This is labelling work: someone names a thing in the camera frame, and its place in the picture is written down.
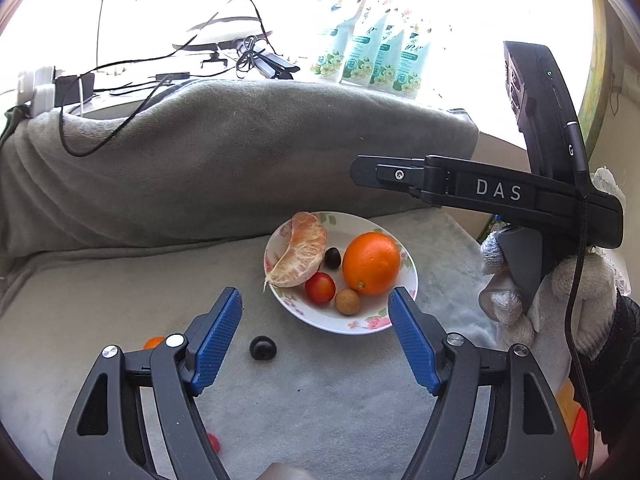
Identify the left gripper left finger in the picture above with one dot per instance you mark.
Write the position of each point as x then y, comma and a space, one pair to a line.
105, 435

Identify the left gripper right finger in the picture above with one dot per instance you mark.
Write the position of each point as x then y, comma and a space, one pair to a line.
495, 417

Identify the small mandarin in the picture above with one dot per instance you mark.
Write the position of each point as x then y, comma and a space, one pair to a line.
152, 343

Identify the dark grape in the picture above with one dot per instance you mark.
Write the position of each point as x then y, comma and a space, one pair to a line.
332, 258
263, 348

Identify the brown longan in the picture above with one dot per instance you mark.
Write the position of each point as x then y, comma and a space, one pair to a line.
347, 302

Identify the peeled pomelo segment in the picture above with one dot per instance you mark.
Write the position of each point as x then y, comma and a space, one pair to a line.
303, 255

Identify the red cherry tomato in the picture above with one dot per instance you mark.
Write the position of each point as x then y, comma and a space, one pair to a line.
320, 289
213, 441

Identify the white gloved right hand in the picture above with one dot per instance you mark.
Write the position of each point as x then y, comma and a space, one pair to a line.
540, 323

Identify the grey sofa seat cover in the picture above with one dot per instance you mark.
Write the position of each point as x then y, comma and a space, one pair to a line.
342, 407

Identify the large orange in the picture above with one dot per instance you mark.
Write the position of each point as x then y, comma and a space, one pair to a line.
371, 263

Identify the floral white plate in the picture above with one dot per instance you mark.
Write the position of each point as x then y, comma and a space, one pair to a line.
334, 271

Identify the dark grape on plate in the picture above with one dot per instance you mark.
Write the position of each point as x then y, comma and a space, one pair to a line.
332, 258

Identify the grey sofa back cushion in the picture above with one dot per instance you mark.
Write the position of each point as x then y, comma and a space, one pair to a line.
212, 161

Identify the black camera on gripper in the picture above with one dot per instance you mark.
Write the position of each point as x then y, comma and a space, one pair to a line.
546, 115

